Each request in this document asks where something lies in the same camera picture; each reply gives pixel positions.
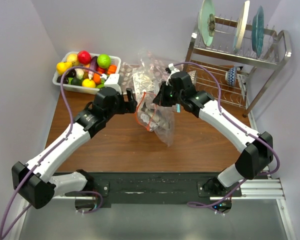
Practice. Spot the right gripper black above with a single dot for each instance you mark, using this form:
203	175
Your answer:
160	99

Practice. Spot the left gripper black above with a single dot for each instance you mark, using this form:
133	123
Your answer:
126	107

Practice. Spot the grey toy fish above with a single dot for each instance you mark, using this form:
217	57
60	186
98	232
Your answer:
154	118

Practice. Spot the clear bag orange zipper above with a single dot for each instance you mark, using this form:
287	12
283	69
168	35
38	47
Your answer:
167	137

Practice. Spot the green apple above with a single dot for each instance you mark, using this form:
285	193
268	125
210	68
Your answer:
104	61

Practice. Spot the purple eggplant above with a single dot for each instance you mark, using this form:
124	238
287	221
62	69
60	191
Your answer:
92	66

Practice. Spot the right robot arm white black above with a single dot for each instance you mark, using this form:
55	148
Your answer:
255	148

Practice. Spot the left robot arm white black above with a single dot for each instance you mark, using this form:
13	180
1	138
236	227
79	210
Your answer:
36	181

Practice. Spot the clear bag blue zipper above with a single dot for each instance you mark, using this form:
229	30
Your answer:
178	109

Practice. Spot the clear bag white dots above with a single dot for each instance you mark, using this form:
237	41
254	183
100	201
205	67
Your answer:
126	76

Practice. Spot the clear bag pink dots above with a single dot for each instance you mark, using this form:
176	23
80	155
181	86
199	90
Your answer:
149	74

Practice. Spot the patterned bowl left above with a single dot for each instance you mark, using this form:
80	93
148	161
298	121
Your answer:
193	76

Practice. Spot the green toy pepper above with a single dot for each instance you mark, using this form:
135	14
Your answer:
101	85

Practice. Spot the orange toy pumpkin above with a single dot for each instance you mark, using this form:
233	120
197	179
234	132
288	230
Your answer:
111	69

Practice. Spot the small orange tangerine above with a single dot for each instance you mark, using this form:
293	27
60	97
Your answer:
97	79

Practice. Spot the yellow lemon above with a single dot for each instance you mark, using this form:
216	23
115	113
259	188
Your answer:
88	83

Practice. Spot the white plastic fruit basket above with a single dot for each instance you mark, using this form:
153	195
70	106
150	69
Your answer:
81	72

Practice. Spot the blue zigzag bowl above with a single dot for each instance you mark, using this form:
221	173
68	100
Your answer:
231	76

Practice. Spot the red apple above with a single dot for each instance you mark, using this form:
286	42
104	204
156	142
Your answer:
84	57

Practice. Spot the steel dish rack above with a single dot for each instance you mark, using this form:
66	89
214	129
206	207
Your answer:
277	53

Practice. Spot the pale yellow apple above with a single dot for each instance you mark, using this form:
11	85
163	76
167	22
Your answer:
73	59

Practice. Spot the dark purple fruit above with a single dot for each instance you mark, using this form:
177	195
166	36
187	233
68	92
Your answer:
65	79

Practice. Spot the light green floral plate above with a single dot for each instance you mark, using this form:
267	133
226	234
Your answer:
207	22

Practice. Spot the yellow pear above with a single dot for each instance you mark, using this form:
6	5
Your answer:
61	67

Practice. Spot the cream blue rimmed plate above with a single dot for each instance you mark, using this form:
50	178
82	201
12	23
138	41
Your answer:
241	27

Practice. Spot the teal plate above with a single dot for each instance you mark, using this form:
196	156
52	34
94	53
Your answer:
257	33

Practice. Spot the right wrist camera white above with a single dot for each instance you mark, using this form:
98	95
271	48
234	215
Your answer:
171	69

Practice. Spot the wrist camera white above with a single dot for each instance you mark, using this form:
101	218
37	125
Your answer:
112	81
171	69

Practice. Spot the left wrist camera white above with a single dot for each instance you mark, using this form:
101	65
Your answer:
112	81

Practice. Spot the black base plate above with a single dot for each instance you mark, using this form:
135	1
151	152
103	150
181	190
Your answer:
161	188

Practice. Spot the aluminium rail frame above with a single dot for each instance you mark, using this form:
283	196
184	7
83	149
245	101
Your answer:
255	211

